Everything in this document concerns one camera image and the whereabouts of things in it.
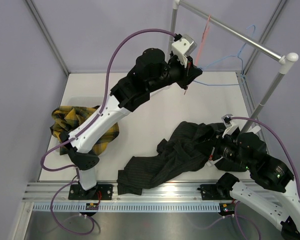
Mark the aluminium mounting rail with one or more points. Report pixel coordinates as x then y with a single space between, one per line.
167 192

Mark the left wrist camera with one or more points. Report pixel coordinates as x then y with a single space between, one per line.
182 47

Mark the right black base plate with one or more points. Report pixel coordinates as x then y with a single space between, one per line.
214 192

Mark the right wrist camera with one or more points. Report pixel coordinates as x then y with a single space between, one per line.
230 125

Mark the white slotted cable duct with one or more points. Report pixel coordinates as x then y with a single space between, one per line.
131 207

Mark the dark pinstripe shirt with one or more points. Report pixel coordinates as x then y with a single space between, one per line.
186 150

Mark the yellow plaid shirt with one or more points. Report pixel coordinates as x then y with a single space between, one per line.
68 118

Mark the metal clothes rack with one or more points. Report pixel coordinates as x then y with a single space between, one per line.
275 25

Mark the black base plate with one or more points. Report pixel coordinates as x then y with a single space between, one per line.
214 192
100 191

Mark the pink wire hanger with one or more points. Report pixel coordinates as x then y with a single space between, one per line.
202 43

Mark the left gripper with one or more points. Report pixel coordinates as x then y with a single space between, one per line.
189 74

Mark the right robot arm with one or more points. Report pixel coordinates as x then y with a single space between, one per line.
268 172

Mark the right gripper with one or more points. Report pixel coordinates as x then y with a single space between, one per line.
214 154

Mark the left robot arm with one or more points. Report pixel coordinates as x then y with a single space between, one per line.
149 74

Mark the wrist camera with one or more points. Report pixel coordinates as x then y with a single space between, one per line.
182 47
230 125

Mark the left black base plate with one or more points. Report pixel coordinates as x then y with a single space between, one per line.
100 191

